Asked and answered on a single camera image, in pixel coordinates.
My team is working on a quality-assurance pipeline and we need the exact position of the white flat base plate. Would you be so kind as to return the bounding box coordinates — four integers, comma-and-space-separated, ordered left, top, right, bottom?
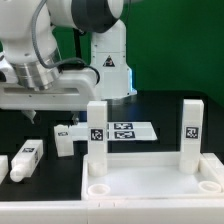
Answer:
68, 122, 157, 141

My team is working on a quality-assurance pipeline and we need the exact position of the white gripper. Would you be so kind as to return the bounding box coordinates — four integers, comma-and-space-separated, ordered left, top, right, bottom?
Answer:
0, 63, 100, 125

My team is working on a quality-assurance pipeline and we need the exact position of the white desk top tray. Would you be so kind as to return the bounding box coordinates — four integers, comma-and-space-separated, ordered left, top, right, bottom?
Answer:
81, 152, 224, 200

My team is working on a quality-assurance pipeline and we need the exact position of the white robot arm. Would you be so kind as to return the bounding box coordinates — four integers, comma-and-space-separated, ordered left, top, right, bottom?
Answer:
0, 0, 137, 122

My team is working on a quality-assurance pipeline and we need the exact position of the white front rail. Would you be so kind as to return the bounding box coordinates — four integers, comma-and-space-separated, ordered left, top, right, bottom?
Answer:
0, 199, 224, 224

